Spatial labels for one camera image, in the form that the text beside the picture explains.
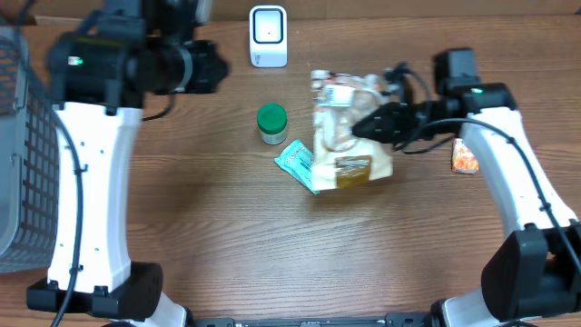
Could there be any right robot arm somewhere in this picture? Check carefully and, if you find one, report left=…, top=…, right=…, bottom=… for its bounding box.
left=352, top=48, right=580, bottom=327

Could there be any white barcode scanner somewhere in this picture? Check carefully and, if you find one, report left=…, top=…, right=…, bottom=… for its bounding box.
left=249, top=5, right=288, bottom=68

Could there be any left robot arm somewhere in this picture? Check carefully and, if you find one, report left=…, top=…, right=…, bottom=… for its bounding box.
left=26, top=0, right=229, bottom=327

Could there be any beige plastic pouch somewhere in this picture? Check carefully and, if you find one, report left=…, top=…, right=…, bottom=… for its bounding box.
left=310, top=70, right=393, bottom=191

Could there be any green lid jar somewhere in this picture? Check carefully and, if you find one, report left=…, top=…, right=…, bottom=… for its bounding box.
left=257, top=104, right=288, bottom=145

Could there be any orange tissue pack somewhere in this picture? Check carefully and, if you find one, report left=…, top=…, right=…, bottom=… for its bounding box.
left=451, top=138, right=479, bottom=174

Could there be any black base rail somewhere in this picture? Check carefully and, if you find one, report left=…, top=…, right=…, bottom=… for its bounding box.
left=192, top=312, right=446, bottom=327

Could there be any teal wipes packet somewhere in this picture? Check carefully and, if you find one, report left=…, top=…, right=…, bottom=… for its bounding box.
left=274, top=140, right=319, bottom=194

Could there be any grey plastic basket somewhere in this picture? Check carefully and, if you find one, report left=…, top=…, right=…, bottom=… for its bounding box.
left=1, top=26, right=59, bottom=273

